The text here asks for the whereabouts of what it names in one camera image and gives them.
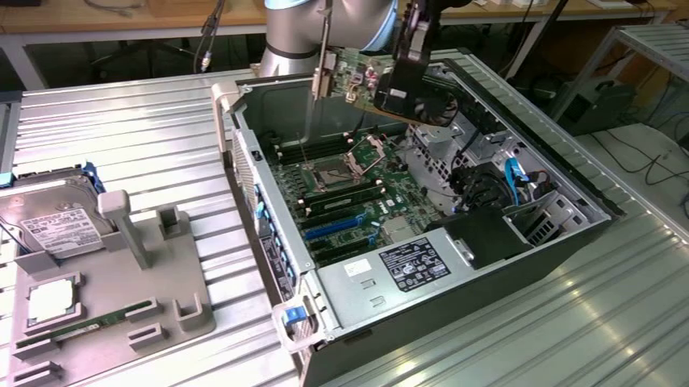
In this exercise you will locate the hard disk with white label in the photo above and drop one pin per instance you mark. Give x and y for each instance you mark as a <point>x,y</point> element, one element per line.
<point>54,217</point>

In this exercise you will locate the silver disk bay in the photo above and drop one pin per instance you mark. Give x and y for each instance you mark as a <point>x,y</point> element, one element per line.
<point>544,225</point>

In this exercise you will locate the loose green RAM stick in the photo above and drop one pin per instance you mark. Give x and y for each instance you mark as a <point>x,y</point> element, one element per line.
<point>91,324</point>

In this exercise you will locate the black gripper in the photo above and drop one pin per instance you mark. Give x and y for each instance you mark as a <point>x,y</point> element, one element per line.
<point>417,24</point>

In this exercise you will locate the graphics card with black fan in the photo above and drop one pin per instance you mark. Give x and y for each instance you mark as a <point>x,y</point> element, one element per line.
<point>350,68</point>

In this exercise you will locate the open black PC case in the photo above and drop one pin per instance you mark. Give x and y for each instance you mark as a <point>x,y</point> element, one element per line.
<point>538,262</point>

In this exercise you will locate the black chair base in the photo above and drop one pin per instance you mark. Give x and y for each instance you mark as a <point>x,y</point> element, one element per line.
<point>151,50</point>

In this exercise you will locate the grey parts rack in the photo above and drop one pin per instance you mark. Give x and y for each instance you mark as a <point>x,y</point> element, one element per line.
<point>107,290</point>

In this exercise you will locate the silver drive cage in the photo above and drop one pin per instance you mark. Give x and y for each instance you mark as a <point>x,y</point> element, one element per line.
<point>430,161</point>

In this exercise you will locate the metal slat shelf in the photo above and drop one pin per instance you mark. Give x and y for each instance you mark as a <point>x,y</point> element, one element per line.
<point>657,40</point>

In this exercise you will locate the blue case latch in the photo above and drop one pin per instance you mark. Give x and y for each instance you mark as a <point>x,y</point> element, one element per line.
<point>293,315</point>

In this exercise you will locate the silver chipset heatsink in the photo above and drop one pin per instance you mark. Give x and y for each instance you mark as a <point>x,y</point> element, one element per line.
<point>401,230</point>

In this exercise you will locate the silver CPU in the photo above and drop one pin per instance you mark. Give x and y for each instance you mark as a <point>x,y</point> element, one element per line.
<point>51,300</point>

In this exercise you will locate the black plastic air shroud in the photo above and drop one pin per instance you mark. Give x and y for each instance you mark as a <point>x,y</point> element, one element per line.
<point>485,238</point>

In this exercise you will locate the blue expansion slot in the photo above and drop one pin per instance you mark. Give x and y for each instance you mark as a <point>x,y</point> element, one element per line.
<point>331,230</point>

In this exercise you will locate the black box on floor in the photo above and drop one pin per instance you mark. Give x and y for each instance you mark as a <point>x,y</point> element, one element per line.
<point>602,105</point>

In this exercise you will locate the CPU socket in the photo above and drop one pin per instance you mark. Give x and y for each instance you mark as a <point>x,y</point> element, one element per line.
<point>331,175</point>

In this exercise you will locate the green motherboard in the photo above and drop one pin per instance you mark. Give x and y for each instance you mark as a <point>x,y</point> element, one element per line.
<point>387,189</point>

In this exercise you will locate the blue disk carrier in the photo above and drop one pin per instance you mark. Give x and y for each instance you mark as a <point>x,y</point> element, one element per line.
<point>90,173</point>

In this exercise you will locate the wooden desk with white frame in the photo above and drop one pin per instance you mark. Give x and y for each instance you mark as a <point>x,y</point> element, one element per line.
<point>54,20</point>

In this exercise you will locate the installed green RAM stick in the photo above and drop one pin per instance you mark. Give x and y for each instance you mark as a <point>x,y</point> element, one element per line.
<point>345,201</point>

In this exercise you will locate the grey metal frame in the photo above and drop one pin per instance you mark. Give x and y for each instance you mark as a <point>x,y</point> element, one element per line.
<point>8,121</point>

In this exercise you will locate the grey power supply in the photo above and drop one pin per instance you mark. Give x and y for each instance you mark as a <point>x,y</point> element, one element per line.
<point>355,298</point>

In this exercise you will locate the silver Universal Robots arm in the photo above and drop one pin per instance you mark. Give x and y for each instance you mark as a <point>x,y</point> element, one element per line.
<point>301,32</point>

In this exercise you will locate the metal socket cover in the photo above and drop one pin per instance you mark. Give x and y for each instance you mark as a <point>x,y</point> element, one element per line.
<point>366,153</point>

